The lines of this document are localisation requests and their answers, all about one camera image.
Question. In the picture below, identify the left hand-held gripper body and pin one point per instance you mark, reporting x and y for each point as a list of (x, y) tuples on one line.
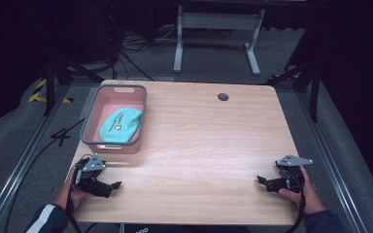
[(92, 165)]

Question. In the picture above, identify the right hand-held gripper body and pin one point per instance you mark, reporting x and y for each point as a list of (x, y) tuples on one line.
[(289, 176)]

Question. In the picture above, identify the teal cloth pouch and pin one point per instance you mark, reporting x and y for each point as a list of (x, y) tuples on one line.
[(119, 126)]

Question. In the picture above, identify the pink basket with grey rim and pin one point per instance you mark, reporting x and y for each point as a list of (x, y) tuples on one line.
[(92, 113)]

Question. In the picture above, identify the person's right hand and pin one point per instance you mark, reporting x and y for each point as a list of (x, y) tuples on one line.
[(309, 195)]

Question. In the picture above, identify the person's left hand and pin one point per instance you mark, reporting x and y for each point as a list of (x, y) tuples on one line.
[(73, 195)]

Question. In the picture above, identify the black tape cross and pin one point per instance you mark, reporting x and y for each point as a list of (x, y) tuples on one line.
[(60, 136)]

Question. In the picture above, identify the black metal stand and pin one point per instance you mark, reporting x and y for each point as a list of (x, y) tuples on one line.
[(49, 90), (314, 93)]

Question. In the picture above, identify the yellow and black floor tape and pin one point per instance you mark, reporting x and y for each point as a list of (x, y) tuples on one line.
[(36, 96)]

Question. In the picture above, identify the dark round table grommet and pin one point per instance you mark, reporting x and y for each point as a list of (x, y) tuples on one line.
[(223, 97)]

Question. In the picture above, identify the aluminium floor rail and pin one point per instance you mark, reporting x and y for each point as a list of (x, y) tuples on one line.
[(22, 165), (332, 161)]

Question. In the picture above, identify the white metal desk frame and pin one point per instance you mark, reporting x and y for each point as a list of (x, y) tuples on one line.
[(218, 21)]

